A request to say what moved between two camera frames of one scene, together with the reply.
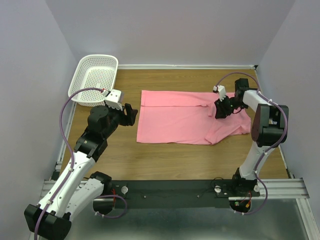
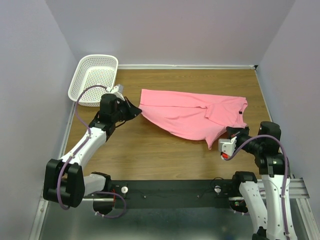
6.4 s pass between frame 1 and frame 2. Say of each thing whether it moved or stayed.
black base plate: stayed
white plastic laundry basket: stayed
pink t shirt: moved
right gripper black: moved
